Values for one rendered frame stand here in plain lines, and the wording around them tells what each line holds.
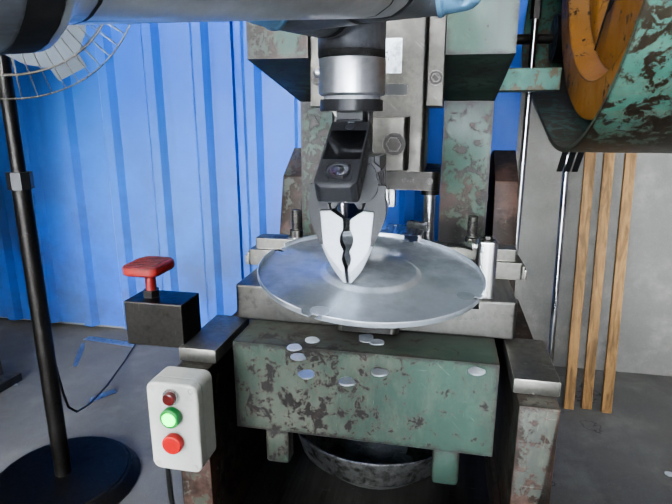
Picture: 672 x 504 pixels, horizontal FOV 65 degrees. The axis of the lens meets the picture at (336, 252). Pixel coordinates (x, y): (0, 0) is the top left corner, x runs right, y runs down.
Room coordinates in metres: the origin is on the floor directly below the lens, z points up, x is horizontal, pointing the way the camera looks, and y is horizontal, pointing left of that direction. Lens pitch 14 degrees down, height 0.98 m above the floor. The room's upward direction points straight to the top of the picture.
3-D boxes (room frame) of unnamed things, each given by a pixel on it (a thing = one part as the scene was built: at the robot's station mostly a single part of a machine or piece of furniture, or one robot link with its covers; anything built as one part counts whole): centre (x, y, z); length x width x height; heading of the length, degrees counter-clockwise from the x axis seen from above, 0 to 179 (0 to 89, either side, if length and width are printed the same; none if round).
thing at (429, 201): (0.98, -0.18, 0.81); 0.02 x 0.02 x 0.14
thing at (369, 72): (0.62, -0.01, 1.01); 0.08 x 0.08 x 0.05
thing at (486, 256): (0.78, -0.23, 0.75); 0.03 x 0.03 x 0.10; 78
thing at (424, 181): (0.94, -0.08, 0.86); 0.20 x 0.16 x 0.05; 78
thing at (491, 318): (0.94, -0.08, 0.68); 0.45 x 0.30 x 0.06; 78
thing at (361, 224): (0.62, -0.03, 0.83); 0.06 x 0.03 x 0.09; 168
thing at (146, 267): (0.78, 0.29, 0.72); 0.07 x 0.06 x 0.08; 168
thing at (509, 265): (0.90, -0.25, 0.76); 0.17 x 0.06 x 0.10; 78
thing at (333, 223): (0.63, 0.00, 0.83); 0.06 x 0.03 x 0.09; 168
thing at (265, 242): (0.97, 0.08, 0.76); 0.17 x 0.06 x 0.10; 78
